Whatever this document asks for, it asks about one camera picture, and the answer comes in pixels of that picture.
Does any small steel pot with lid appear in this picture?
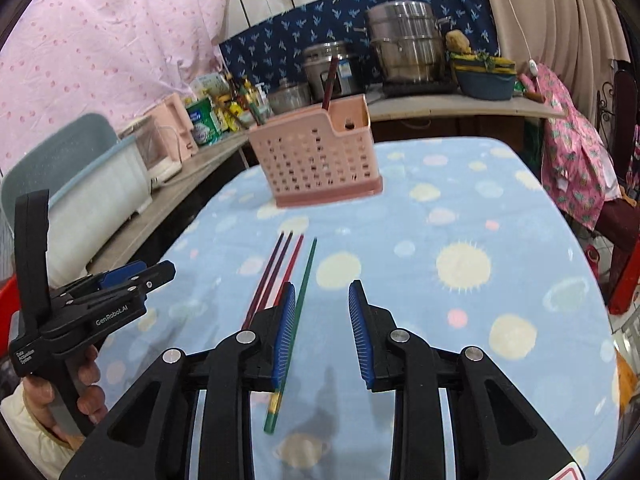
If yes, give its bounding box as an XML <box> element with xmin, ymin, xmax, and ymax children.
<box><xmin>267</xmin><ymin>79</ymin><xmax>313</xmax><ymax>116</ymax></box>

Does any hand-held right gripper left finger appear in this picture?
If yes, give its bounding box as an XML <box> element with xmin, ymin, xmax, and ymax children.
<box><xmin>60</xmin><ymin>282</ymin><xmax>297</xmax><ymax>480</ymax></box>

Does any blue plastic basin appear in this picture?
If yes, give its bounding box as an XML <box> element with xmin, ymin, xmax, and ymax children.
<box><xmin>452</xmin><ymin>67</ymin><xmax>517</xmax><ymax>101</ymax></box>

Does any grey wood-grain side shelf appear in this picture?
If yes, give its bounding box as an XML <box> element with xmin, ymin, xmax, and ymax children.
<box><xmin>87</xmin><ymin>130</ymin><xmax>251</xmax><ymax>276</ymax></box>

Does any red plastic stool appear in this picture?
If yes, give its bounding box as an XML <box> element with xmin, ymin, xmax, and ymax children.
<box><xmin>585</xmin><ymin>245</ymin><xmax>640</xmax><ymax>316</ymax></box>

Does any dark metal chair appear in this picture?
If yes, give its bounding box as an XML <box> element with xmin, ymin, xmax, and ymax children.
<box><xmin>595</xmin><ymin>70</ymin><xmax>640</xmax><ymax>311</ymax></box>

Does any person's left forearm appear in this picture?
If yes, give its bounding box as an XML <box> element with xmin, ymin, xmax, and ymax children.
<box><xmin>0</xmin><ymin>382</ymin><xmax>86</xmax><ymax>480</ymax></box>

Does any pink perforated utensil holder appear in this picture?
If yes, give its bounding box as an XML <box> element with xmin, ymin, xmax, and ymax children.
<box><xmin>248</xmin><ymin>94</ymin><xmax>385</xmax><ymax>209</ymax></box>

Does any black induction cooker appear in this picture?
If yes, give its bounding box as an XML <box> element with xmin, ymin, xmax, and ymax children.
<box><xmin>382</xmin><ymin>80</ymin><xmax>458</xmax><ymax>98</ymax></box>

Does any brown loofah sponge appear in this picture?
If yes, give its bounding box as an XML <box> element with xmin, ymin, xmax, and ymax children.
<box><xmin>445</xmin><ymin>30</ymin><xmax>471</xmax><ymax>56</ymax></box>

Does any blue planet print tablecloth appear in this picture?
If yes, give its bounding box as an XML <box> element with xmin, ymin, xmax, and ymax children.
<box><xmin>87</xmin><ymin>135</ymin><xmax>623</xmax><ymax>480</ymax></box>

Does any beige curtain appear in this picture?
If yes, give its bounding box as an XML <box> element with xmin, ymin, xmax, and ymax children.
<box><xmin>472</xmin><ymin>0</ymin><xmax>633</xmax><ymax>126</ymax></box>

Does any white cord with switch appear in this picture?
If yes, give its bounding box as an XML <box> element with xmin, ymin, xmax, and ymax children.
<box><xmin>485</xmin><ymin>0</ymin><xmax>542</xmax><ymax>79</ymax></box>

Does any green milk powder tin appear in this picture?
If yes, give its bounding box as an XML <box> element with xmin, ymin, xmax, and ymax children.
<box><xmin>185</xmin><ymin>97</ymin><xmax>221</xmax><ymax>146</ymax></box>

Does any large steel steamer pot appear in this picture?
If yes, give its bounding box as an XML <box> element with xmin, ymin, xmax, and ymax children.
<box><xmin>364</xmin><ymin>1</ymin><xmax>446</xmax><ymax>86</ymax></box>

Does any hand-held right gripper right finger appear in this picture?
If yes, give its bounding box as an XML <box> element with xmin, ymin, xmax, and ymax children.
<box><xmin>348</xmin><ymin>280</ymin><xmax>586</xmax><ymax>480</ymax></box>

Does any yellow snack packet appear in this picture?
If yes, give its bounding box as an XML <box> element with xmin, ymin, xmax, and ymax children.
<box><xmin>220</xmin><ymin>102</ymin><xmax>242</xmax><ymax>133</ymax></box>

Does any steel rice cooker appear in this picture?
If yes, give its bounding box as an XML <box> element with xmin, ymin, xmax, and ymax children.
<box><xmin>301</xmin><ymin>41</ymin><xmax>368</xmax><ymax>103</ymax></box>

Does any white dish rack blue lid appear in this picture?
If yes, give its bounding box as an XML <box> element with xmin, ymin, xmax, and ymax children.
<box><xmin>0</xmin><ymin>112</ymin><xmax>153</xmax><ymax>286</ymax></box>

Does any navy leaf print cloth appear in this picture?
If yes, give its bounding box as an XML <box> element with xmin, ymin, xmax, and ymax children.
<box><xmin>217</xmin><ymin>0</ymin><xmax>501</xmax><ymax>98</ymax></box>

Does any pink dotted cloth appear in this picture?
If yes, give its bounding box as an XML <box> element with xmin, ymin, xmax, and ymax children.
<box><xmin>0</xmin><ymin>0</ymin><xmax>236</xmax><ymax>171</ymax></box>

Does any pink floral garment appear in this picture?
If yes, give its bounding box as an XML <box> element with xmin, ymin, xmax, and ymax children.
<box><xmin>520</xmin><ymin>65</ymin><xmax>621</xmax><ymax>233</ymax></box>

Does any pink electric kettle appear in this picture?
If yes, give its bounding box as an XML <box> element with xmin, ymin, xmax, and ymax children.
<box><xmin>150</xmin><ymin>92</ymin><xmax>198</xmax><ymax>161</ymax></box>

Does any yellow green striped bowl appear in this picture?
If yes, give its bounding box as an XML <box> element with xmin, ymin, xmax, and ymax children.
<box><xmin>450</xmin><ymin>52</ymin><xmax>516</xmax><ymax>77</ymax></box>

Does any dark red chopstick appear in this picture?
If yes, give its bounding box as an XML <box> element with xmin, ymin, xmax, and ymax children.
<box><xmin>321</xmin><ymin>56</ymin><xmax>340</xmax><ymax>112</ymax></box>

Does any green chopstick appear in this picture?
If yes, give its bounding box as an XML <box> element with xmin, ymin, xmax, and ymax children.
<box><xmin>263</xmin><ymin>237</ymin><xmax>318</xmax><ymax>434</ymax></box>

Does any maroon chopstick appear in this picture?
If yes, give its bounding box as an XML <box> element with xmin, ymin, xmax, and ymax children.
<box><xmin>243</xmin><ymin>231</ymin><xmax>287</xmax><ymax>328</ymax></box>
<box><xmin>252</xmin><ymin>230</ymin><xmax>295</xmax><ymax>321</ymax></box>

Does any person's left hand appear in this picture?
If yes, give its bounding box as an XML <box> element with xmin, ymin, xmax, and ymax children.
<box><xmin>22</xmin><ymin>345</ymin><xmax>107</xmax><ymax>452</ymax></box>

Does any red plastic tub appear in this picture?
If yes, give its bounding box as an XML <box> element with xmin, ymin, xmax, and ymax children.
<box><xmin>0</xmin><ymin>277</ymin><xmax>23</xmax><ymax>311</ymax></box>

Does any white green carton box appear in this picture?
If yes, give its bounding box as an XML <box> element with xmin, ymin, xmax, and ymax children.
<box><xmin>192</xmin><ymin>74</ymin><xmax>226</xmax><ymax>103</ymax></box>

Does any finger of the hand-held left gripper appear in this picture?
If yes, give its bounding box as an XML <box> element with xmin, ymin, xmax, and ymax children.
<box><xmin>60</xmin><ymin>262</ymin><xmax>148</xmax><ymax>298</ymax></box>
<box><xmin>127</xmin><ymin>261</ymin><xmax>177</xmax><ymax>293</ymax></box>

